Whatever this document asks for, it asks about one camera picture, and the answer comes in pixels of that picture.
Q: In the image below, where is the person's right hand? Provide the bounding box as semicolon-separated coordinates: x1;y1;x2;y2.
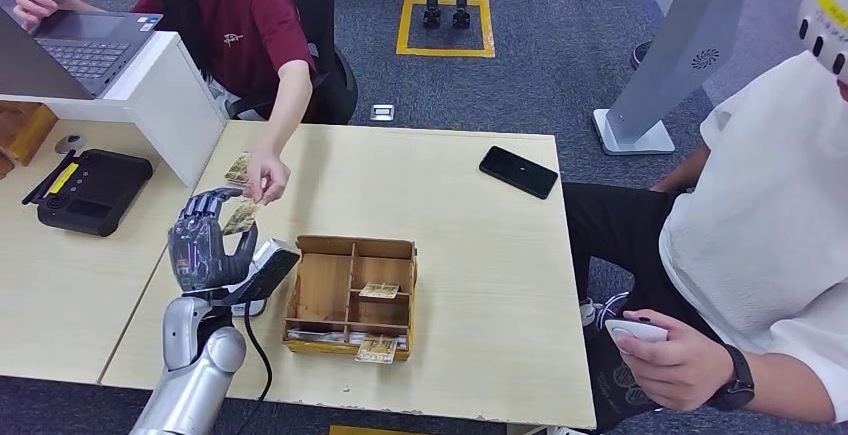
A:
13;0;68;30

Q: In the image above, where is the person's left hand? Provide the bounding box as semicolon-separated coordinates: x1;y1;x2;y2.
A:
243;150;291;207

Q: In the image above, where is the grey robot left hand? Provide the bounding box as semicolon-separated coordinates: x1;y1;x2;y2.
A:
166;186;260;294

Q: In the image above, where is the headset person's left hand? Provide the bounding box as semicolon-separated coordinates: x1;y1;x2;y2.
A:
614;309;735;413

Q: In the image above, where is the yellow patterned ID card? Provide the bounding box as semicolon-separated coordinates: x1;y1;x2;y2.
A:
221;197;261;237

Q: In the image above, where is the white VR controller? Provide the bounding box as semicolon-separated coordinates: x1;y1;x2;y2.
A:
604;317;669;354

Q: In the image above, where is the wooden compartment box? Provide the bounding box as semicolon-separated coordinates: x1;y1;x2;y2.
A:
281;235;420;363

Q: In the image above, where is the row of white key cards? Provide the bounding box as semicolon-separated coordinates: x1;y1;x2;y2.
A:
286;329;409;351

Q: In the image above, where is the person with VR headset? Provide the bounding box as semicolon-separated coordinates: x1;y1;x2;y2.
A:
563;50;848;435

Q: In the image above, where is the stack of patterned cards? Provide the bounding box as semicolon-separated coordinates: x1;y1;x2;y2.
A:
223;151;252;187

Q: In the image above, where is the black wristwatch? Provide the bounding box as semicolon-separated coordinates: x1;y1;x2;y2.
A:
707;344;757;412

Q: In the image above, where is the grey laptop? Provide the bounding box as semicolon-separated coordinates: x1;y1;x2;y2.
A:
0;6;164;101

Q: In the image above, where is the white shoe with purple laces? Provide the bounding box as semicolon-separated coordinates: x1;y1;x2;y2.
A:
579;292;631;331

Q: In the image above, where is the black console with yellow label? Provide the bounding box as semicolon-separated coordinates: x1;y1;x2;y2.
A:
21;148;155;239

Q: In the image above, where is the white desk riser shelf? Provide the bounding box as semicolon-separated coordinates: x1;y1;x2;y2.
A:
0;31;229;188

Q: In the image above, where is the brown wooden box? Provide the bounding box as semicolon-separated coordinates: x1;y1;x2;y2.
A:
0;101;60;168

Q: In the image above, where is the round grey puck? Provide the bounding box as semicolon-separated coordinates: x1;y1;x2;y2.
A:
55;132;88;156

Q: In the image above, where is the black office chair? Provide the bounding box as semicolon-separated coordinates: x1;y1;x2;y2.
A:
225;0;360;126

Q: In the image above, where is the yellow floor tape strip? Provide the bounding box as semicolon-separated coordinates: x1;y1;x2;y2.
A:
329;425;425;435

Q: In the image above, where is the black smartphone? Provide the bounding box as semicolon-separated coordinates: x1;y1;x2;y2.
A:
478;145;560;201

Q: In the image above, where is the grey pillar stand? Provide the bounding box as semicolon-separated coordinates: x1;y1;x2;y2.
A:
592;0;806;157

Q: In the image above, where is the dark shoe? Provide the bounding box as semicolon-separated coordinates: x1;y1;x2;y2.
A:
631;39;655;71

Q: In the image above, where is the white VR headset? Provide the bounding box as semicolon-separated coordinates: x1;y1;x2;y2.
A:
796;0;848;82

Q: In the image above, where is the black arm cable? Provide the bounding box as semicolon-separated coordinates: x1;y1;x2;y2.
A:
235;302;274;435

